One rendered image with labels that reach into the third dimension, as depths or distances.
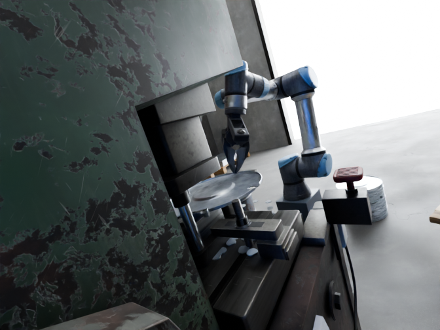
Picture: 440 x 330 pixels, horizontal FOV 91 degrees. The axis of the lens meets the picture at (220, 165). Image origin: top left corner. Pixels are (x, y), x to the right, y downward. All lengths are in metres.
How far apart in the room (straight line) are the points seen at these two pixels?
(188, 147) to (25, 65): 0.31
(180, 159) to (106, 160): 0.24
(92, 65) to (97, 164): 0.10
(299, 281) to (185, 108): 0.41
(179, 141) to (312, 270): 0.38
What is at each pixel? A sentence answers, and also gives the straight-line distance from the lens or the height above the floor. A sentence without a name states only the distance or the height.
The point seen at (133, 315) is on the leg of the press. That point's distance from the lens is 0.20.
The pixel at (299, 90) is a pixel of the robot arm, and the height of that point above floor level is 0.99.
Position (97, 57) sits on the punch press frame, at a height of 1.06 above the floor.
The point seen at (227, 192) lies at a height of 0.78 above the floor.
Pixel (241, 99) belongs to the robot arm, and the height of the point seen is 1.01.
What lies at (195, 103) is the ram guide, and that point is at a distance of 0.49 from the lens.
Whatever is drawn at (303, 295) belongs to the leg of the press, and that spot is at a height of 0.62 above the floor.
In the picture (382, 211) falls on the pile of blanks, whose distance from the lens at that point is 1.87.
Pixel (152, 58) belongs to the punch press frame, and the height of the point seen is 1.06.
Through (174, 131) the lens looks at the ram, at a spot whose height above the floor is 0.97.
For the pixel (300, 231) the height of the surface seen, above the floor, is 0.66.
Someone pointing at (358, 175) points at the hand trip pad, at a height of 0.76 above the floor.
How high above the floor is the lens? 0.96
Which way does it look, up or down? 10 degrees down
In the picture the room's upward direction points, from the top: 18 degrees counter-clockwise
